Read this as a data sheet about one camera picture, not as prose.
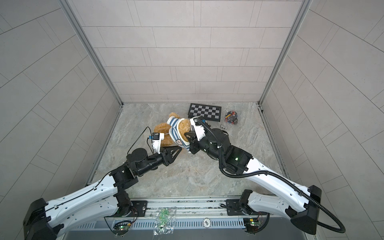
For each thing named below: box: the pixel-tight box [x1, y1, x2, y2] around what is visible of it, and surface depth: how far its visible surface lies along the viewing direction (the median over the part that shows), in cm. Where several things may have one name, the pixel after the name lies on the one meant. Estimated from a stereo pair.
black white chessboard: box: [188, 103, 222, 122], surface depth 111 cm
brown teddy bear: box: [153, 112, 191, 147], surface depth 63 cm
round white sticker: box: [203, 218, 212, 228], surface depth 69 cm
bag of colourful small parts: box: [225, 110, 238, 125], surface depth 107 cm
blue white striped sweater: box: [166, 116, 190, 150], surface depth 64 cm
